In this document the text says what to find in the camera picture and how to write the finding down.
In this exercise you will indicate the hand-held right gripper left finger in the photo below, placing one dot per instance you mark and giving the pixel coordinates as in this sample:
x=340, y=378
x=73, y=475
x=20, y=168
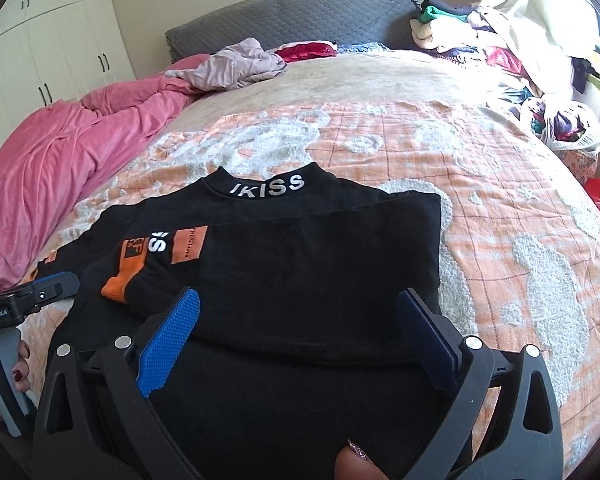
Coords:
x=171, y=337

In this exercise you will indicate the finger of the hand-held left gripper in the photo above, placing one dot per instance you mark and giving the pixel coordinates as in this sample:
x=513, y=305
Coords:
x=55, y=280

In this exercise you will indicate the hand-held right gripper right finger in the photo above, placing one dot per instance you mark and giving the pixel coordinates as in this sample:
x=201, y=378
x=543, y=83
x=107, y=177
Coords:
x=430, y=340

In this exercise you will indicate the black sweater with orange patches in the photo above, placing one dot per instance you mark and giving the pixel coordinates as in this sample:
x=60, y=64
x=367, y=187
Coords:
x=290, y=270

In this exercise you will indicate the plastic bag of clothes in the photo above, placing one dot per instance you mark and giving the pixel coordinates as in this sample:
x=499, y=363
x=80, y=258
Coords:
x=570, y=127

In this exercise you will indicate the pile of mixed clothes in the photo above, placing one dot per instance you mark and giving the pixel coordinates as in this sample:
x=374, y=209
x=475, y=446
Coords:
x=460, y=35

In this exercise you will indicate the person's left hand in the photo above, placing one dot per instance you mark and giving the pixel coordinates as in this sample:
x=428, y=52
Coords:
x=22, y=360

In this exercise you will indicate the person's right hand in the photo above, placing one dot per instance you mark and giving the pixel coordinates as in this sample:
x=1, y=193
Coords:
x=360, y=462

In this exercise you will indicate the pink duvet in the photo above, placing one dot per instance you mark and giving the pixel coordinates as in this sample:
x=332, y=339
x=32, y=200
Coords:
x=55, y=150

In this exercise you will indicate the orange and white tufted blanket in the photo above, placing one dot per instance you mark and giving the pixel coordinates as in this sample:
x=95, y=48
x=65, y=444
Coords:
x=505, y=210

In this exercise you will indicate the white wardrobe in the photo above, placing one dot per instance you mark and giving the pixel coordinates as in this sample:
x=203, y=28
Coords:
x=55, y=35

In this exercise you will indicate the beige bed sheet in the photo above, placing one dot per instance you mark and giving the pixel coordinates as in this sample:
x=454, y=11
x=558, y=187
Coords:
x=380, y=80

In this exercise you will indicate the mauve crumpled garment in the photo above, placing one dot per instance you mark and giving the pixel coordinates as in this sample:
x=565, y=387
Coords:
x=240, y=62

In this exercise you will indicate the blue patterned cloth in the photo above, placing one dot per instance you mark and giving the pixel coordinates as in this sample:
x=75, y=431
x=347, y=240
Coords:
x=365, y=48

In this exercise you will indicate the dark hanging garment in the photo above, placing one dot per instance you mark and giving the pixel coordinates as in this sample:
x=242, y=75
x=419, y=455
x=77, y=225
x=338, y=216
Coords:
x=585, y=72

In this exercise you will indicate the red pillow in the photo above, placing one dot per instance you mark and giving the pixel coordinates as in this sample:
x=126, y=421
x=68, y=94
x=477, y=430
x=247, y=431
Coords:
x=305, y=51

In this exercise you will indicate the grey quilted headboard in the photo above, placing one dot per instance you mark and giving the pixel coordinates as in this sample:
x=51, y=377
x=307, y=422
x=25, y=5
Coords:
x=305, y=15

